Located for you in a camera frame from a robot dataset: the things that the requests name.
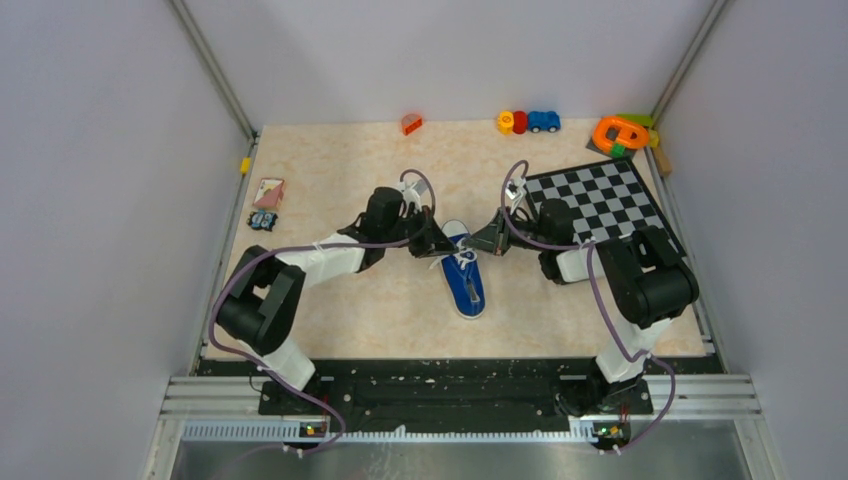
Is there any wooden block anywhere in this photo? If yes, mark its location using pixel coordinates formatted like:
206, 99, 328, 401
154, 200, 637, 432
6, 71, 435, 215
651, 146, 673, 178

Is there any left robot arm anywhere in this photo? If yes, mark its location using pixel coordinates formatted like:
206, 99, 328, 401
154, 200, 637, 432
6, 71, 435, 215
210, 185, 458, 414

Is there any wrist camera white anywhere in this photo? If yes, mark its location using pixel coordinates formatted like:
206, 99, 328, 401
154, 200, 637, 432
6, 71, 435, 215
397, 179, 429, 216
504, 178, 527, 210

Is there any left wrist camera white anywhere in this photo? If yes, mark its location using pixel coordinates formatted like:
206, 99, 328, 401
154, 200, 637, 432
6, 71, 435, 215
397, 179, 429, 216

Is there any yellow clip on frame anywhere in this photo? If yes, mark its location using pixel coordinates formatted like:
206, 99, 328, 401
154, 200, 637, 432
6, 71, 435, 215
239, 157, 251, 176

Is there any orange plastic ring toy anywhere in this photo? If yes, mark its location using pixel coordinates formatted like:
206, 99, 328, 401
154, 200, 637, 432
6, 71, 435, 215
591, 116, 651, 156

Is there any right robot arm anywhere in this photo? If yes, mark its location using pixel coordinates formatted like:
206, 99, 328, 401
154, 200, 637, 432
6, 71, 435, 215
469, 199, 699, 416

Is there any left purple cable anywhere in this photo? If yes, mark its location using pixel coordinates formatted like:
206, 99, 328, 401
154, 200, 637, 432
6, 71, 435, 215
207, 168, 437, 458

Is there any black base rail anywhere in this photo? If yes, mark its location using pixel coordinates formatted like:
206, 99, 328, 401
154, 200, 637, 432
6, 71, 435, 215
198, 356, 723, 437

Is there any white cable duct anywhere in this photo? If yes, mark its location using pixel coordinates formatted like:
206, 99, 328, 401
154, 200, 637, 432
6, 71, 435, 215
181, 420, 598, 444

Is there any small blue toy robot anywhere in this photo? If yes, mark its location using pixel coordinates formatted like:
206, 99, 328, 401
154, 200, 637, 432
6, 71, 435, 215
246, 210, 279, 232

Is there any purple cable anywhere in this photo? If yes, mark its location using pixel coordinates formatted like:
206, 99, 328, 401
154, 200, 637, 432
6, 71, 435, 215
207, 168, 437, 458
499, 158, 677, 453

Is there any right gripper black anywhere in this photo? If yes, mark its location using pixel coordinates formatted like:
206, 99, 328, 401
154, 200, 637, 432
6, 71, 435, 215
463, 206, 551, 256

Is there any red toy block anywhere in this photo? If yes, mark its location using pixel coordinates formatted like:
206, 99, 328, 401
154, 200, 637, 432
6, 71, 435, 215
513, 110, 528, 135

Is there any white shoelace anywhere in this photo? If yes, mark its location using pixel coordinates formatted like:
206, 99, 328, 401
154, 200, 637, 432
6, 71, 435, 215
429, 238, 478, 275

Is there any blue canvas sneaker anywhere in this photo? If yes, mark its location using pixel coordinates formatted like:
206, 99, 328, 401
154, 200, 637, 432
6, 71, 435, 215
438, 219, 486, 319

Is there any black white chessboard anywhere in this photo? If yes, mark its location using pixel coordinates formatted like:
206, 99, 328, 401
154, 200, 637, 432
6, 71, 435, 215
524, 157, 685, 255

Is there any green toy block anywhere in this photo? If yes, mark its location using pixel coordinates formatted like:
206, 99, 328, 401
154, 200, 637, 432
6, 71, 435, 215
616, 113, 655, 129

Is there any orange lego brick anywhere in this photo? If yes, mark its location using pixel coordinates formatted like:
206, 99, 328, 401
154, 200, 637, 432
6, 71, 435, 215
400, 113, 424, 136

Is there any yellow toy block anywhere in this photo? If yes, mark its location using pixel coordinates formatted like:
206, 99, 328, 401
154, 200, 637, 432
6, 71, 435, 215
496, 110, 515, 135

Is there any blue toy car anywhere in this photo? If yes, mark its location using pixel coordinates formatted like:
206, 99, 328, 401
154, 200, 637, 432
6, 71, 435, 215
527, 111, 561, 133

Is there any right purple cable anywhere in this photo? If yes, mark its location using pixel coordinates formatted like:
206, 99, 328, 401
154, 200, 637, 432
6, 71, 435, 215
499, 158, 677, 453

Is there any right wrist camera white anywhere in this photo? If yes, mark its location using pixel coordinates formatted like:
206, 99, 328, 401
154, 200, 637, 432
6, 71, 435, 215
504, 178, 527, 210

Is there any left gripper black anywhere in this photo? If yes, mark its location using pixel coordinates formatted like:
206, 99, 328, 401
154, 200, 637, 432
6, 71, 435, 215
383, 205, 459, 258

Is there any pink triangle puzzle card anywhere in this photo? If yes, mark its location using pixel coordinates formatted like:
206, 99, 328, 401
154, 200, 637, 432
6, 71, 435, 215
253, 177, 286, 210

